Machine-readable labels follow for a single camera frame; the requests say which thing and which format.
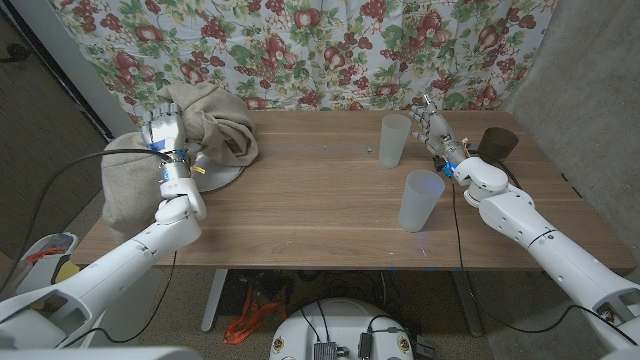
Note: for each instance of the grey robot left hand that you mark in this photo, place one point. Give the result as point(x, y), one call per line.
point(164, 132)

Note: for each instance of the white metal table leg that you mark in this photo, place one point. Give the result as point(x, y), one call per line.
point(214, 300)

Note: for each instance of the floral fruit print backdrop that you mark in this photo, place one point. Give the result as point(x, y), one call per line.
point(350, 50)

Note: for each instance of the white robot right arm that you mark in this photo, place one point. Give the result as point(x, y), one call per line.
point(545, 245)

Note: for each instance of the yellow and black pad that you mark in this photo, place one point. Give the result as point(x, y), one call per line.
point(65, 267)

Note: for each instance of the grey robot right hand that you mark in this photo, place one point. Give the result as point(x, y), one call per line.
point(440, 135)

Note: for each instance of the white paper plate gold rim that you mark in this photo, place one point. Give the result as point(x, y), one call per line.
point(215, 175)

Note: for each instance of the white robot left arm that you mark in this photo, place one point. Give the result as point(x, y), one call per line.
point(115, 270)

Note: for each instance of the grey metal table leg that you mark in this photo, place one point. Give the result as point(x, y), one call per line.
point(467, 300)

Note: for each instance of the frosted plastic cup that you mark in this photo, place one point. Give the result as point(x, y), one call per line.
point(417, 205)
point(394, 142)

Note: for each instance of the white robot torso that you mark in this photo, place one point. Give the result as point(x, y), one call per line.
point(340, 320)

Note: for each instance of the dark brown mug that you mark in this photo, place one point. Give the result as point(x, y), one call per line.
point(500, 142)

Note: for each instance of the black adapter box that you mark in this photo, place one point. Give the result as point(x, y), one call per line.
point(365, 346)

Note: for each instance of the white bin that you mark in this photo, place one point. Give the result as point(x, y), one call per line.
point(47, 250)

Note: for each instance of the grey connector box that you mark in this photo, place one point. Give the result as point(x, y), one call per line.
point(325, 351)

